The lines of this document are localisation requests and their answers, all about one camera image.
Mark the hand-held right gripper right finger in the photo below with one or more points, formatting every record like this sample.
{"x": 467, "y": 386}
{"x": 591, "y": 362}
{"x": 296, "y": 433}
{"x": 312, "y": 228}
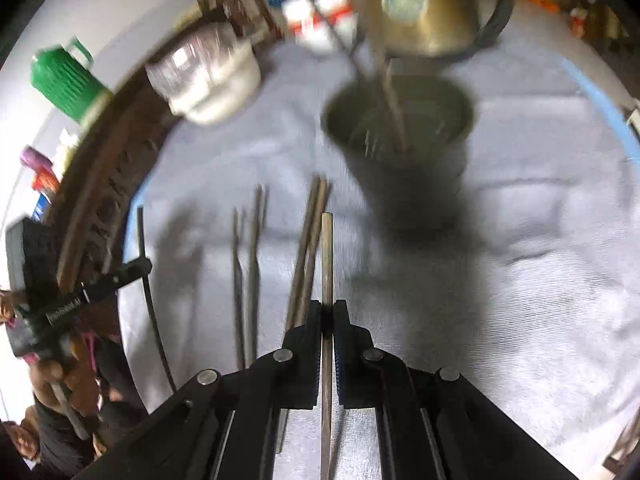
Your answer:
{"x": 342, "y": 360}

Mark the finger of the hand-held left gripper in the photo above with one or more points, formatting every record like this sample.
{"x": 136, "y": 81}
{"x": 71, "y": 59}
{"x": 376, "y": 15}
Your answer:
{"x": 117, "y": 276}

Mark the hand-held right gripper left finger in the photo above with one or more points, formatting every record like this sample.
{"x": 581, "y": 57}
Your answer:
{"x": 312, "y": 360}

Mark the dark thin chopstick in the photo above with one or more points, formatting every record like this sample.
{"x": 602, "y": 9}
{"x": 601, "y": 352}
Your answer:
{"x": 155, "y": 330}

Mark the brown chopstick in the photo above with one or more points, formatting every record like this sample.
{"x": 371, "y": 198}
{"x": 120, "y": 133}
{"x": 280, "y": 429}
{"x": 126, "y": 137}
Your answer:
{"x": 301, "y": 260}
{"x": 312, "y": 260}

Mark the wooden chopstick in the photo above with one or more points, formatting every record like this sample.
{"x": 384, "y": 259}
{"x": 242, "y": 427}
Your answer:
{"x": 327, "y": 260}

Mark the dark grey utensil cup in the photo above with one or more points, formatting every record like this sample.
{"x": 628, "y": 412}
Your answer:
{"x": 410, "y": 180}

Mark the chopsticks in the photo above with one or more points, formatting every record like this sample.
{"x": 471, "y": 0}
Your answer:
{"x": 395, "y": 110}

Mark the person's left hand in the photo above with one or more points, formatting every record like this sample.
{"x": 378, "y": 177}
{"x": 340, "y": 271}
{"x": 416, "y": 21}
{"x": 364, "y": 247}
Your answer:
{"x": 75, "y": 375}

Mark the blue packet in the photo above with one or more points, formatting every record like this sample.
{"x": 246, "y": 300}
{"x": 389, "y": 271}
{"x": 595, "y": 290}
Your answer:
{"x": 41, "y": 207}

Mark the red packet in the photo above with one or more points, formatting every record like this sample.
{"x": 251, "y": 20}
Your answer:
{"x": 45, "y": 179}

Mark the carved wooden table rim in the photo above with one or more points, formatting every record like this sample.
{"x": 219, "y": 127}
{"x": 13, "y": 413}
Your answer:
{"x": 100, "y": 185}

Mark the pink bottle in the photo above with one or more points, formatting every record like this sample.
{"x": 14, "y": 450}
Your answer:
{"x": 35, "y": 157}

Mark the green plastic jug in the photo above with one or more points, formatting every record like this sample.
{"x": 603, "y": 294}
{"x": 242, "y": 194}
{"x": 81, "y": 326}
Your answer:
{"x": 62, "y": 80}

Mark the white plastic bowl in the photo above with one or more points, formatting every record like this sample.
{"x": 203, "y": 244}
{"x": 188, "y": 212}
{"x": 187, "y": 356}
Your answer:
{"x": 220, "y": 95}

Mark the grey cloth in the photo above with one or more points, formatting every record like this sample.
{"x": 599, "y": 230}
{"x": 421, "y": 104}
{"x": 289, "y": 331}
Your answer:
{"x": 525, "y": 260}

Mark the clear plastic bag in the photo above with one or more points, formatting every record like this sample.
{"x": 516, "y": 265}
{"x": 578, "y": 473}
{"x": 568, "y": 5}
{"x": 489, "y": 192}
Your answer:
{"x": 190, "y": 60}

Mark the brown wooden rack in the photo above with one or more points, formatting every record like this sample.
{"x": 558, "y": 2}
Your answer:
{"x": 250, "y": 10}

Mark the red white bowl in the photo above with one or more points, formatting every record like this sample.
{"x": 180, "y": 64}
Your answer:
{"x": 302, "y": 20}
{"x": 340, "y": 10}

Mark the white box blue print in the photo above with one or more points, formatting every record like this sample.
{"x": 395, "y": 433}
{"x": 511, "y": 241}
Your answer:
{"x": 277, "y": 0}

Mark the gold kettle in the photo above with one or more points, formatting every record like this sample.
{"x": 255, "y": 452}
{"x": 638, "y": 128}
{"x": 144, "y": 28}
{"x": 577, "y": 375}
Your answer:
{"x": 440, "y": 20}

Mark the blue table mat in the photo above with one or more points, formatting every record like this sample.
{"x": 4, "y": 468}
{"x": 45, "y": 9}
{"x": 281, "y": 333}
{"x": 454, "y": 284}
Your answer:
{"x": 615, "y": 120}

